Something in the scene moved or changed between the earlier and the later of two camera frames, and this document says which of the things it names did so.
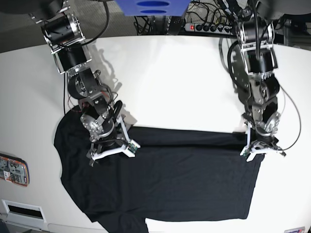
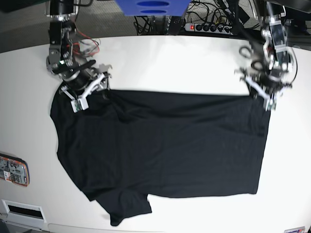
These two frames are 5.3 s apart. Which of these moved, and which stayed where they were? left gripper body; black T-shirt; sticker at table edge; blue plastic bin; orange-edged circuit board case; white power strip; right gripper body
Moved: right gripper body; left gripper body; black T-shirt
Stayed: blue plastic bin; sticker at table edge; white power strip; orange-edged circuit board case
